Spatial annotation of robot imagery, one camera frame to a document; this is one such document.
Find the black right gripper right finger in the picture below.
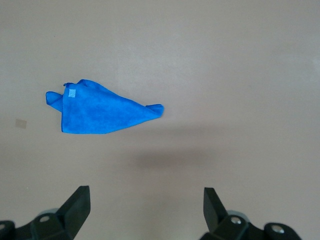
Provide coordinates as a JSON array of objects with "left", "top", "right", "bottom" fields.
[{"left": 199, "top": 187, "right": 265, "bottom": 240}]

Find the blue microfibre towel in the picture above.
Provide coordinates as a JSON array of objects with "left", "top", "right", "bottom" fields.
[{"left": 45, "top": 79, "right": 165, "bottom": 135}]

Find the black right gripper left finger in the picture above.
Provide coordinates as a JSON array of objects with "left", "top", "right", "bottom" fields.
[{"left": 14, "top": 185, "right": 91, "bottom": 240}]

